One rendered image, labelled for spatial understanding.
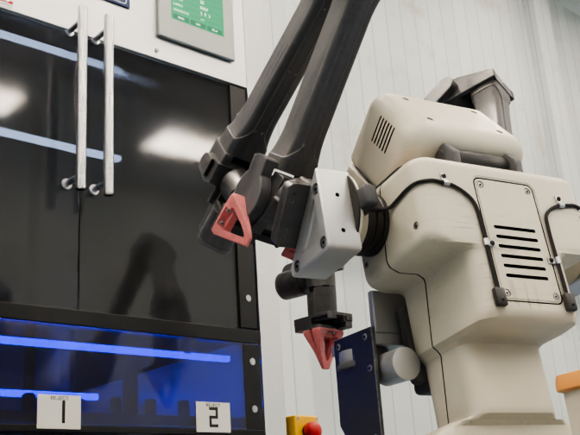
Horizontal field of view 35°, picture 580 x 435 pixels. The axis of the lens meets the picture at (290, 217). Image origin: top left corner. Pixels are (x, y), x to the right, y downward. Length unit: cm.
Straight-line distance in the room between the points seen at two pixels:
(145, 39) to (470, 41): 692
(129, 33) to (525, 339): 118
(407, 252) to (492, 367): 18
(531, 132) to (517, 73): 62
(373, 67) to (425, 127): 619
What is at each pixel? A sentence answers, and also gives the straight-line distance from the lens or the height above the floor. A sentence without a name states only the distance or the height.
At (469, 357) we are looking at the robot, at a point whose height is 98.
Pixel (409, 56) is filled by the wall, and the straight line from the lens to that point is 791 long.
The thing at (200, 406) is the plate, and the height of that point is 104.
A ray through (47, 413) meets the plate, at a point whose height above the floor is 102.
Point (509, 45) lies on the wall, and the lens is 944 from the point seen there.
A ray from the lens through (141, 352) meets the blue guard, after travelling 181.
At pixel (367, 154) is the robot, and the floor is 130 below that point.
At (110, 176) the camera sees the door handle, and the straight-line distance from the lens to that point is 180.
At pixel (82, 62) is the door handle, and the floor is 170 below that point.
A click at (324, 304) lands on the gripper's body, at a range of 173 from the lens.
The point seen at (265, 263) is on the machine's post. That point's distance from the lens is 206.
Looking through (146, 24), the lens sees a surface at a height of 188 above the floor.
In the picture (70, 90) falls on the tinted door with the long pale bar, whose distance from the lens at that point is 192.
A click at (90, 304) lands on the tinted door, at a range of 179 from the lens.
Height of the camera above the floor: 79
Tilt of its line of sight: 19 degrees up
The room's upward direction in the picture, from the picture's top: 4 degrees counter-clockwise
